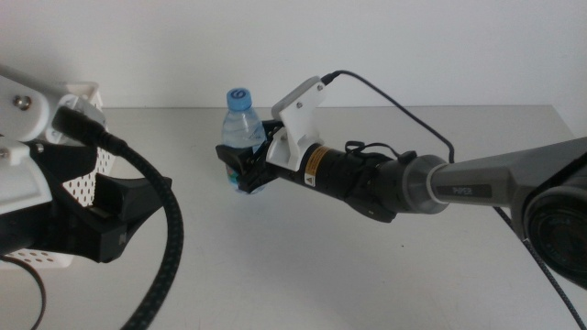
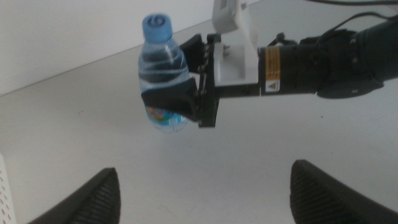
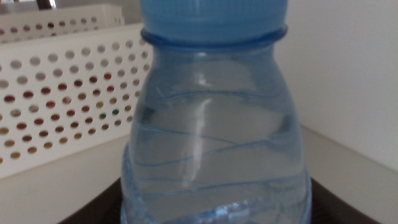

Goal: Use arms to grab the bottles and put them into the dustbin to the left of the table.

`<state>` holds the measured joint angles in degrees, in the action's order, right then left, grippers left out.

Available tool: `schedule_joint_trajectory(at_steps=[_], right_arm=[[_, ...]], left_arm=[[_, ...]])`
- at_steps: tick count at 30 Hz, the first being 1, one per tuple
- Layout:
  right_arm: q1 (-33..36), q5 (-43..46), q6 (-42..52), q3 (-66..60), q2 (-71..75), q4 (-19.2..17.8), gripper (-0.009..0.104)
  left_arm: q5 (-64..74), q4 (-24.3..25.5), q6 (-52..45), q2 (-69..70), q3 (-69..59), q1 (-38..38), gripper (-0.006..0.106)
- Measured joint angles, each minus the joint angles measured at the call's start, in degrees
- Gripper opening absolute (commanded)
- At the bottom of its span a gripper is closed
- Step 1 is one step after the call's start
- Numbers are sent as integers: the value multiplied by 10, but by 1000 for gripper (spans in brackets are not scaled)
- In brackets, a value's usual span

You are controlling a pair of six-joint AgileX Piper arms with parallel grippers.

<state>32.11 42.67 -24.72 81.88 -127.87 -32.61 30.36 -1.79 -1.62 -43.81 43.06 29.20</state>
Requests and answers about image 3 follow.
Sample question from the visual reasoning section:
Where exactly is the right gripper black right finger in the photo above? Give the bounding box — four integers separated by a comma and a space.
310, 178, 382, 224

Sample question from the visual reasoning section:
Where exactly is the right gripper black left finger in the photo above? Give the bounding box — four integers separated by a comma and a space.
58, 177, 125, 224

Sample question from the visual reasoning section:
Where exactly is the red cola can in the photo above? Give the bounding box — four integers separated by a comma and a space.
0, 72, 114, 131

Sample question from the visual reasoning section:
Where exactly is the clear water bottle blue cap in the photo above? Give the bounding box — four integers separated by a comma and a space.
119, 0, 313, 224

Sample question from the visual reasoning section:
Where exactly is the white perforated plastic basket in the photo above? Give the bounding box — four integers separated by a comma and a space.
0, 3, 154, 180

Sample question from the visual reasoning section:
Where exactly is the dark glossy post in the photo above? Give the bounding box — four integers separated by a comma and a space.
35, 0, 57, 10

